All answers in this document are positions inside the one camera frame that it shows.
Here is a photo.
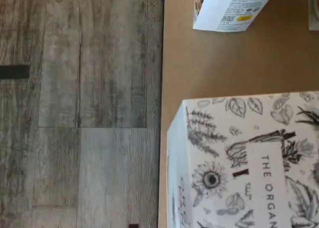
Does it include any white tea box yellow strip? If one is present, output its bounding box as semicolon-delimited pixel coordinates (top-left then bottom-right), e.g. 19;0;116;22
166;90;319;228

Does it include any brown particle board shelf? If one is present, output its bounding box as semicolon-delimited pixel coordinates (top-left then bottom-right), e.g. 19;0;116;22
160;0;319;228

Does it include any white yellow Purely Elizabeth box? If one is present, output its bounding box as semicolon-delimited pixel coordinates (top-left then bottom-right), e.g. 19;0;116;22
192;0;278;33
308;0;319;31

